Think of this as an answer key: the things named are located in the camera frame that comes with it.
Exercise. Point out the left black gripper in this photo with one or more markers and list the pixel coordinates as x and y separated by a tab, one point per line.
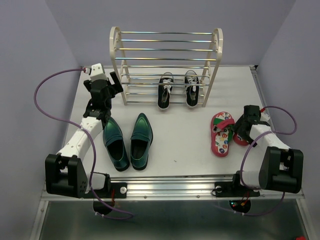
117	87

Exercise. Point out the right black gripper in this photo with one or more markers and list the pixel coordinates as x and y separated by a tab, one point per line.
238	128

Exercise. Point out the pink kids sandal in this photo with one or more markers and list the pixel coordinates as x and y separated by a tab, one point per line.
221	132
240	135

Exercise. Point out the black sneaker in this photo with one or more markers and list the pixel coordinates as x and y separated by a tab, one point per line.
192	89
164	90

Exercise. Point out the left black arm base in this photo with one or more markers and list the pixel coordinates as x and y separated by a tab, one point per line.
115	190

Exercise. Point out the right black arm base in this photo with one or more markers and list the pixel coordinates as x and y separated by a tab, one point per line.
239	196

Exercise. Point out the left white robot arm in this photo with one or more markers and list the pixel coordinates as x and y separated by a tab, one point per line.
65	174

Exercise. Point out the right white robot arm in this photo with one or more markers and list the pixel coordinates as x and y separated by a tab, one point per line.
281	167

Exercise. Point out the cream and chrome shoe shelf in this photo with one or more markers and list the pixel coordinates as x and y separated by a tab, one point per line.
140	58

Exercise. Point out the left green loafer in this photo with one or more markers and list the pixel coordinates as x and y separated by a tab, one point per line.
114	143

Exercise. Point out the green loafer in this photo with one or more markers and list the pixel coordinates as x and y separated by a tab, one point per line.
114	143
140	142

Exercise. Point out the right green loafer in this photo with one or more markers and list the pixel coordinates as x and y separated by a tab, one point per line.
140	142

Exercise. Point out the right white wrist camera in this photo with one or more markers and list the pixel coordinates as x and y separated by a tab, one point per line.
264	117

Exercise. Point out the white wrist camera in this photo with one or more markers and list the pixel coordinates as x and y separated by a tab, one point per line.
96	72
264	117

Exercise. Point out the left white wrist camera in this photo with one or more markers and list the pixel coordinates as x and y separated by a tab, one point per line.
96	72

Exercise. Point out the aluminium mounting rail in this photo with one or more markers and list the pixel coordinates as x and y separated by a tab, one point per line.
168	189

